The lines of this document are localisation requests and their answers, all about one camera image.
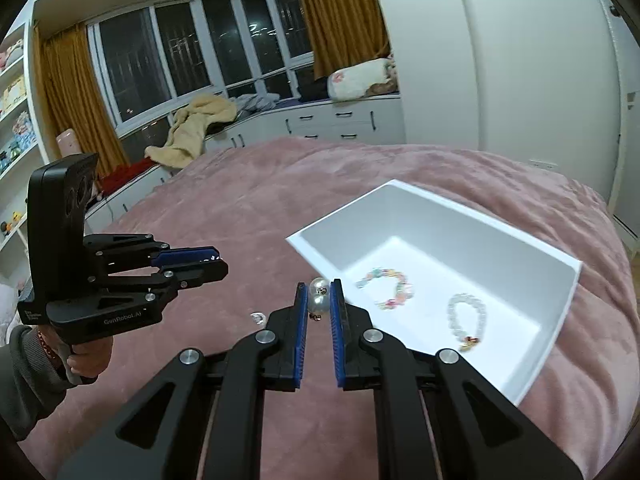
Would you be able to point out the white drawer cabinet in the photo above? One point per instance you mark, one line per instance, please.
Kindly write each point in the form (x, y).
(325, 122)

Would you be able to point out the white toy shelf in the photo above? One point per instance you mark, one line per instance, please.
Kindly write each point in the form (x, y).
(15, 125)

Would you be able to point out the yellow plush toy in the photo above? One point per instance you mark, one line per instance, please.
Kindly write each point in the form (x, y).
(16, 220)

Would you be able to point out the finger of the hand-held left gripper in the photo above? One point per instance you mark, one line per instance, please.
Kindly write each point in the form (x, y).
(182, 256)
(200, 272)

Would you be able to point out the grey crumpled clothes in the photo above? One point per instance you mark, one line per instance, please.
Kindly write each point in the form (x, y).
(257, 102)

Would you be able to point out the bay window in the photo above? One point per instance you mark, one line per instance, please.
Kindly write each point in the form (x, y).
(200, 45)

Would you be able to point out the floral pillow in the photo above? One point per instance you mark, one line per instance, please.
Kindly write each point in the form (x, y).
(357, 77)

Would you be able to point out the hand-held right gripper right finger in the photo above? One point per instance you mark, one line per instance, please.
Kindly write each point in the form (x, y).
(336, 336)

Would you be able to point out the mustard curtain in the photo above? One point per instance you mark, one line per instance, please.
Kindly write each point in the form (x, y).
(345, 15)
(75, 95)

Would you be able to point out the pink container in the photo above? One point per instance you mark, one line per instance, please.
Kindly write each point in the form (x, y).
(69, 142)

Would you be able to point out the person's left hand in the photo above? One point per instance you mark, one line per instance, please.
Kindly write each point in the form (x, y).
(90, 362)

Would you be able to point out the red cloth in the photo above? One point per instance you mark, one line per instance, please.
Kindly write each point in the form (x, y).
(125, 175)

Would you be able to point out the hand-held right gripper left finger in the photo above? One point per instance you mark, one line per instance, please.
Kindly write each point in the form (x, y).
(300, 336)

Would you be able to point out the white rectangular tray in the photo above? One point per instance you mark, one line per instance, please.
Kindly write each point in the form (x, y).
(450, 240)

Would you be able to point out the beige fleece blanket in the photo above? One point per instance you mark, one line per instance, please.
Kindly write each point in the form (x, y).
(192, 130)

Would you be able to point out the pink bed blanket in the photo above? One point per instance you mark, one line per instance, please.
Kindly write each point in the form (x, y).
(225, 200)

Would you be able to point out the small clear earring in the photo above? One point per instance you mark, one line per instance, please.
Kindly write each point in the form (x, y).
(258, 318)

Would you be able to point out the white wardrobe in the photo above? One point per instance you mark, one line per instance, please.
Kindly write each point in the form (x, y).
(525, 60)

